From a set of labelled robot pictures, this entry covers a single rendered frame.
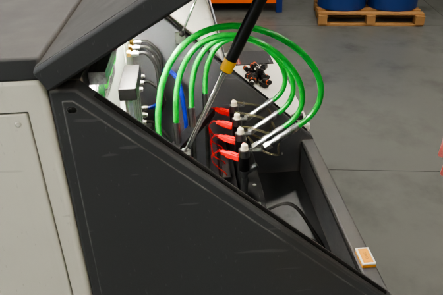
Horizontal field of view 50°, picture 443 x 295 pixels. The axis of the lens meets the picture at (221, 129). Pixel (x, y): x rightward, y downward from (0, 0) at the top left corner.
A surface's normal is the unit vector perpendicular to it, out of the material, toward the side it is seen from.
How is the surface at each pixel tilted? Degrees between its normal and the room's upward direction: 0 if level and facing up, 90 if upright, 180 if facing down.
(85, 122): 90
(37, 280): 90
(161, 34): 90
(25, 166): 90
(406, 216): 0
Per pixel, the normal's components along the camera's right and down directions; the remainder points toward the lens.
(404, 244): -0.02, -0.87
